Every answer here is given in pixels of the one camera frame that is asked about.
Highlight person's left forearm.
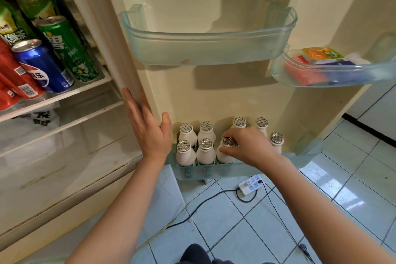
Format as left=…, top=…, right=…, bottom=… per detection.
left=65, top=155, right=169, bottom=264

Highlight orange packet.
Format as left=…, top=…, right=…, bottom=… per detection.
left=302, top=47, right=344, bottom=62

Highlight green Sprite can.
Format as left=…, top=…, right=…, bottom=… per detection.
left=36, top=15, right=100, bottom=83

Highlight white yogurt bottle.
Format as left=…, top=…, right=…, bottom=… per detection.
left=216, top=137, right=239, bottom=165

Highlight small clear door bin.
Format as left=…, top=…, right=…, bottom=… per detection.
left=121, top=3, right=298, bottom=66
left=271, top=33, right=396, bottom=88

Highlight person's right hand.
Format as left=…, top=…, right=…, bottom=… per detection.
left=220, top=127, right=281, bottom=168

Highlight thin black cable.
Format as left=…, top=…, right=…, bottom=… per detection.
left=262, top=186, right=315, bottom=264

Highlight person's left hand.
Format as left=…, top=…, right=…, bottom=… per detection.
left=121, top=87, right=172, bottom=163

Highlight printed clear plastic bag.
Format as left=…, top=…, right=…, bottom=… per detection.
left=0, top=109, right=61, bottom=139

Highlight red packet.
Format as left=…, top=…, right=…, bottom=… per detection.
left=284, top=56, right=328, bottom=87

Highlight person's right forearm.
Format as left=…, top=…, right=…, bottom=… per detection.
left=257, top=154, right=396, bottom=264

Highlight blue Pepsi can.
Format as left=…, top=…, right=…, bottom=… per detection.
left=12, top=39, right=75, bottom=94

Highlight white refrigerator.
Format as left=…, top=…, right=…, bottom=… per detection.
left=0, top=0, right=396, bottom=264

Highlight glass fridge shelf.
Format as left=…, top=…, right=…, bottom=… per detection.
left=0, top=68, right=112, bottom=123

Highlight deep clear door bin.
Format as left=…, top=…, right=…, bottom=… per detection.
left=167, top=132, right=324, bottom=181

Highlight white power strip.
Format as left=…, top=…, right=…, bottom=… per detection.
left=238, top=175, right=265, bottom=197

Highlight thick black power cable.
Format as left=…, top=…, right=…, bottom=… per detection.
left=167, top=188, right=258, bottom=230

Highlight cluster of small white bottles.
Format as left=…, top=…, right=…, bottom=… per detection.
left=175, top=116, right=285, bottom=167

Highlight white sink base cabinet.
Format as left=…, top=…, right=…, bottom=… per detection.
left=342, top=81, right=396, bottom=147

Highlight glass crisper cover shelf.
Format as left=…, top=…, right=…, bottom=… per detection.
left=0, top=99, right=124, bottom=158

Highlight white blue packet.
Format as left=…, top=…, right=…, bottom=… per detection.
left=321, top=60, right=356, bottom=83

